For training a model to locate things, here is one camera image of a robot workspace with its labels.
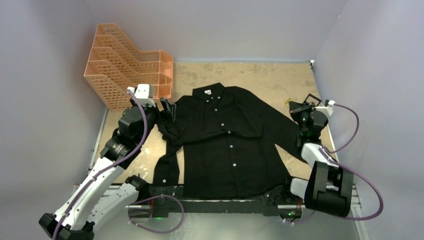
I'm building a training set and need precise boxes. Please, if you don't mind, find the gold leaf brooch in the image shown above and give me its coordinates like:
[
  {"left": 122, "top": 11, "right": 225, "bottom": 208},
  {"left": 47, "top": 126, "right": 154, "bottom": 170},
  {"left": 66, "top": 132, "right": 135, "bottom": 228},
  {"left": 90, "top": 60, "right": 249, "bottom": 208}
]
[{"left": 284, "top": 97, "right": 293, "bottom": 106}]

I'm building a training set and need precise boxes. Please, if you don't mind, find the black button-up shirt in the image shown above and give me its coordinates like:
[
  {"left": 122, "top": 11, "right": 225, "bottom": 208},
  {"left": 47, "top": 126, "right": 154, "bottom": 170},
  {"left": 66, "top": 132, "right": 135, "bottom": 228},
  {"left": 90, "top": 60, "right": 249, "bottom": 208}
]
[{"left": 152, "top": 83, "right": 301, "bottom": 199}]

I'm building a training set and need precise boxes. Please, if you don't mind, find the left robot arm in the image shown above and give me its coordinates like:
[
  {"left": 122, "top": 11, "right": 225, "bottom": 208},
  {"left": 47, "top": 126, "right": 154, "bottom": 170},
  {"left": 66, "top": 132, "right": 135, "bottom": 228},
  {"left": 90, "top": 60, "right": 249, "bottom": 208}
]
[{"left": 39, "top": 98, "right": 177, "bottom": 240}]

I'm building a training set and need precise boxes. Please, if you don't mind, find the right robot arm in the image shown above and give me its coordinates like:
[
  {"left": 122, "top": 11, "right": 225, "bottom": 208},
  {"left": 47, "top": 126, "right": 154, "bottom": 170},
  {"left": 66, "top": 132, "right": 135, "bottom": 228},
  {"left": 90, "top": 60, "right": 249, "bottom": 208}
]
[{"left": 280, "top": 100, "right": 354, "bottom": 218}]

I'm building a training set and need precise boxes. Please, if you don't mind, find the orange plastic file organizer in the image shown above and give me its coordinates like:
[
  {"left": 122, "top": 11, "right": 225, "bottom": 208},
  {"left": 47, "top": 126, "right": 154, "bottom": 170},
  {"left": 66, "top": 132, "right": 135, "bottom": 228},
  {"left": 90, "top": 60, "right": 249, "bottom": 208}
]
[{"left": 84, "top": 23, "right": 174, "bottom": 112}]

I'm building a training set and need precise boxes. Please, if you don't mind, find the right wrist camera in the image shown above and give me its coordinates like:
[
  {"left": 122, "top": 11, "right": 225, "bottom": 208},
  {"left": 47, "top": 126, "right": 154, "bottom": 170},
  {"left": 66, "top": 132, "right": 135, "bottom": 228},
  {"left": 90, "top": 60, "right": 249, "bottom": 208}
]
[{"left": 315, "top": 99, "right": 335, "bottom": 118}]

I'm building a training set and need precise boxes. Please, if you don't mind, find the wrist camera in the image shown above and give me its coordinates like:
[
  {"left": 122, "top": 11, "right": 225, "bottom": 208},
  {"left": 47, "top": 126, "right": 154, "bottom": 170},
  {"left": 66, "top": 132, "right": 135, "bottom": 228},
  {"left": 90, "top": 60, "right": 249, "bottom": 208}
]
[
  {"left": 315, "top": 99, "right": 335, "bottom": 118},
  {"left": 126, "top": 84, "right": 154, "bottom": 101}
]

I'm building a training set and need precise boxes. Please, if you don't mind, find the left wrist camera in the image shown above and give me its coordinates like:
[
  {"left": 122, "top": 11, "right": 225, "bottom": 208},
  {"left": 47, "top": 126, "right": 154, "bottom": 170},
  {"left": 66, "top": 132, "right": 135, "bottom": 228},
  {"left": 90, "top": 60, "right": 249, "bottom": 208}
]
[{"left": 126, "top": 84, "right": 154, "bottom": 101}]

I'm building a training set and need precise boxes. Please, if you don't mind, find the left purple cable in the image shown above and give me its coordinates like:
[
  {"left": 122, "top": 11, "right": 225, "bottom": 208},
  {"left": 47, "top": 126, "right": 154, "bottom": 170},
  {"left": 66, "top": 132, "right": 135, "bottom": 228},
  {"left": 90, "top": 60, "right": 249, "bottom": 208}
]
[{"left": 51, "top": 89, "right": 185, "bottom": 240}]

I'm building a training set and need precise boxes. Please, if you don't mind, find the purple cable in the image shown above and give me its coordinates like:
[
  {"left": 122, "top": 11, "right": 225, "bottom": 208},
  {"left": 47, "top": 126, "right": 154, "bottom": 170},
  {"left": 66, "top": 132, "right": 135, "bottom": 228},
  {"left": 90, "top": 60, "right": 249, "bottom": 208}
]
[
  {"left": 281, "top": 102, "right": 384, "bottom": 226},
  {"left": 51, "top": 89, "right": 185, "bottom": 240}
]

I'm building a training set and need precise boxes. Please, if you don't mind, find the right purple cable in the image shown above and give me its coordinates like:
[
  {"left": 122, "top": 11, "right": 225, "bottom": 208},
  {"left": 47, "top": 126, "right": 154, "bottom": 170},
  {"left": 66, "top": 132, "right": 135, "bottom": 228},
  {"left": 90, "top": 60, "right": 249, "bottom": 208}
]
[{"left": 281, "top": 102, "right": 384, "bottom": 226}]

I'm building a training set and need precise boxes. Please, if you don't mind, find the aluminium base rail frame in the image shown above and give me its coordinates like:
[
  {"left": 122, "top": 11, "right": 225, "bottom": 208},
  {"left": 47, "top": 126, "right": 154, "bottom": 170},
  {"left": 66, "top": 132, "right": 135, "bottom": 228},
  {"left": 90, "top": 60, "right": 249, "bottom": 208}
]
[{"left": 59, "top": 183, "right": 370, "bottom": 240}]

